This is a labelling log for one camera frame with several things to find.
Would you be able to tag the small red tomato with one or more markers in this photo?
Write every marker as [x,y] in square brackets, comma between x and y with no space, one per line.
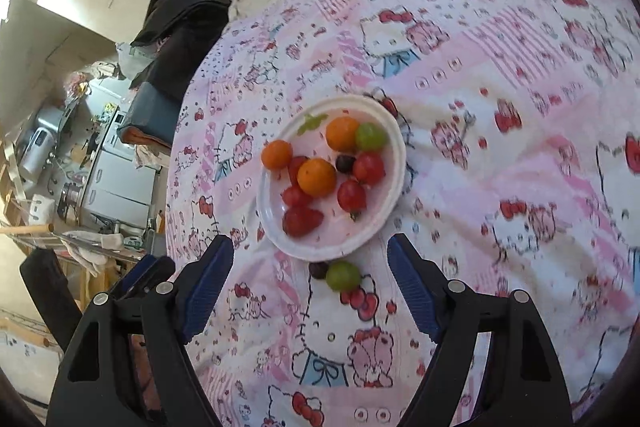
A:
[369,168]
[296,164]

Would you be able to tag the white cabinet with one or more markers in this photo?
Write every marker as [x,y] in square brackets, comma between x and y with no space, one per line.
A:
[120,187]

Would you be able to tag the orange cloth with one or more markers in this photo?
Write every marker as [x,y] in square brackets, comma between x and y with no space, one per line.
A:
[145,137]

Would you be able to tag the pink strawberry print plate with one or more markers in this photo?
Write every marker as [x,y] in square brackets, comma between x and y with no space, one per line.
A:
[380,207]

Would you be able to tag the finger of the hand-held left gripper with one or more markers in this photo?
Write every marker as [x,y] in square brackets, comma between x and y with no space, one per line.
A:
[145,272]

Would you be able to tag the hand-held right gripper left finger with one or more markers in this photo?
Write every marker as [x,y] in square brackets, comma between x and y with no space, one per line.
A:
[207,287]

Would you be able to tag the white kitchen appliance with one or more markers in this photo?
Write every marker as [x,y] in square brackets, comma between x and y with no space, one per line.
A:
[35,152]

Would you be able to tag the pink cartoon printed blanket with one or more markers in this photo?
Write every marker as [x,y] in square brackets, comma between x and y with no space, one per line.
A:
[475,107]

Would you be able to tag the grey-blue padded board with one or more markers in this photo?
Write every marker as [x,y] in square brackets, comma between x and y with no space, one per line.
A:
[150,107]

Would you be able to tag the metal cooking pot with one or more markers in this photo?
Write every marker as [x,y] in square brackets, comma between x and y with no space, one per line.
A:
[70,202]

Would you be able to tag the dark purple grape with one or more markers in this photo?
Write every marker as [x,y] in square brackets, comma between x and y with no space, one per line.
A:
[343,163]
[317,270]

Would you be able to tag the orange mandarin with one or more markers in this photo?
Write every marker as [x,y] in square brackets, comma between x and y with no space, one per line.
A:
[276,154]
[343,133]
[316,177]

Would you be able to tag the green grape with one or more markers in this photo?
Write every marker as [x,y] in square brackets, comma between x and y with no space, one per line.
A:
[371,136]
[344,276]

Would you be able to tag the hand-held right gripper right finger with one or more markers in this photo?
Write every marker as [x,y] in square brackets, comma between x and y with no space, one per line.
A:
[412,292]

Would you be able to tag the black clothing pile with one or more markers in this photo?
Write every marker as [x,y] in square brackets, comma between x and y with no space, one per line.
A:
[185,17]

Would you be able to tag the white rag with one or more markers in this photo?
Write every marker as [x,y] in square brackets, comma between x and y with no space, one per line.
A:
[95,244]

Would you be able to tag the large red tomato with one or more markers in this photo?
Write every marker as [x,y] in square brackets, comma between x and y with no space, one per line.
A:
[351,196]

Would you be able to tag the red strawberry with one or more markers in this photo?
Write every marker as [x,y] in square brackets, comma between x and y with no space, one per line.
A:
[301,222]
[294,196]

